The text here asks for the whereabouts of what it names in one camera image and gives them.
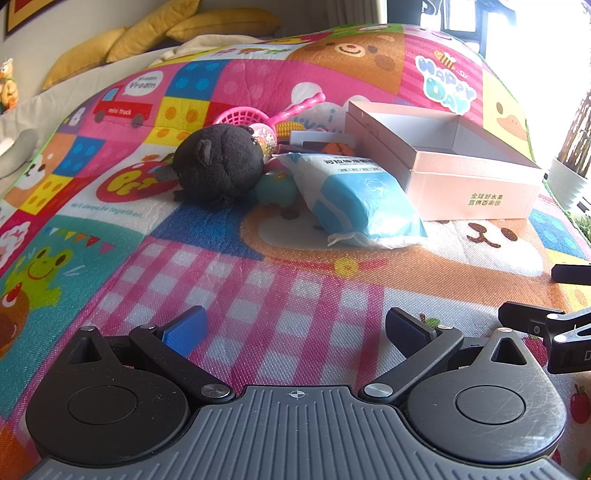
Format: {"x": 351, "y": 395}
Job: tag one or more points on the small white box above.
{"x": 301, "y": 136}

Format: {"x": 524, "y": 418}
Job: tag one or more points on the yellow pillow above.
{"x": 147, "y": 30}
{"x": 78, "y": 57}
{"x": 221, "y": 23}

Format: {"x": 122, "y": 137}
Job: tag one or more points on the orange bear stuffed toy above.
{"x": 8, "y": 87}

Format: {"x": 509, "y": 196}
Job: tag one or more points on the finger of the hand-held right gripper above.
{"x": 572, "y": 273}
{"x": 521, "y": 316}

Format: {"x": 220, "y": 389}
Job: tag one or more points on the white planter pot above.
{"x": 565, "y": 184}

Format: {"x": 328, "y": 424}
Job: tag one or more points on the glitter toy ball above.
{"x": 266, "y": 144}

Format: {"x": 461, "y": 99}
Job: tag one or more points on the beige curtain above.
{"x": 355, "y": 10}

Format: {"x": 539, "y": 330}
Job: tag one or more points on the yellow toy corn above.
{"x": 285, "y": 128}

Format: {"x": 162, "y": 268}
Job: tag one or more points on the teal toy ball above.
{"x": 277, "y": 189}

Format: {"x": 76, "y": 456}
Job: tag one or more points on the pink toy strainer basket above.
{"x": 238, "y": 117}

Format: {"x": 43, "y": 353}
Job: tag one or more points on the pink cardboard box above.
{"x": 461, "y": 184}

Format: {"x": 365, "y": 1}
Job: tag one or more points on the framed wall picture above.
{"x": 27, "y": 14}

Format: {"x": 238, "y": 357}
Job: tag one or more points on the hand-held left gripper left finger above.
{"x": 184, "y": 333}

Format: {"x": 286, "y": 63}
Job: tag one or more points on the black plush toy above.
{"x": 217, "y": 161}

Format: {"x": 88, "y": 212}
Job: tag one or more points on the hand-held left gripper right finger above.
{"x": 406, "y": 324}

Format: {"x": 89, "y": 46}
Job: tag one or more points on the blue white wet wipes pack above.
{"x": 355, "y": 203}

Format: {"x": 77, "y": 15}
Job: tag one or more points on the dark window frame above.
{"x": 461, "y": 14}

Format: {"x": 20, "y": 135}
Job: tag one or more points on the colourful printed play mat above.
{"x": 277, "y": 286}

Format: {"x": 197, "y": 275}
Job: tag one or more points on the orange toy basketball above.
{"x": 338, "y": 149}

